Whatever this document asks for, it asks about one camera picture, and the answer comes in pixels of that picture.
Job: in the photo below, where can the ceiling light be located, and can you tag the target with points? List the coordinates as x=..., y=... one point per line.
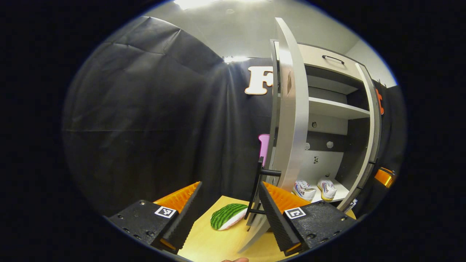
x=204, y=3

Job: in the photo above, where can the white cabinet drawer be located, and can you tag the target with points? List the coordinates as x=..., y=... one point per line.
x=313, y=54

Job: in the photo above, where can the white cabinet shelf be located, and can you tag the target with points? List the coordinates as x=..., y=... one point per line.
x=335, y=107

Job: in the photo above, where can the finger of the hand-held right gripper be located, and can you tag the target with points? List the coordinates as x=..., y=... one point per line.
x=384, y=177

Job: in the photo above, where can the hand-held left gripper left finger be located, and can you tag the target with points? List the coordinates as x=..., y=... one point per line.
x=185, y=216

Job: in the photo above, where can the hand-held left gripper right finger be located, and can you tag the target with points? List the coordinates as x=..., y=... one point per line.
x=275, y=220

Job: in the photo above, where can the green watermelon slice toy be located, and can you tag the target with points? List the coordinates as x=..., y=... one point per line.
x=227, y=215

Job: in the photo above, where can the white shoe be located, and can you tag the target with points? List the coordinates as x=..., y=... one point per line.
x=304, y=191
x=327, y=189

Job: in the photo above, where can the white shoe cabinet door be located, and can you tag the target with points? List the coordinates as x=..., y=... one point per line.
x=373, y=127
x=293, y=127

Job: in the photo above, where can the white shoe cabinet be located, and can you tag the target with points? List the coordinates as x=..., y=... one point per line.
x=329, y=165

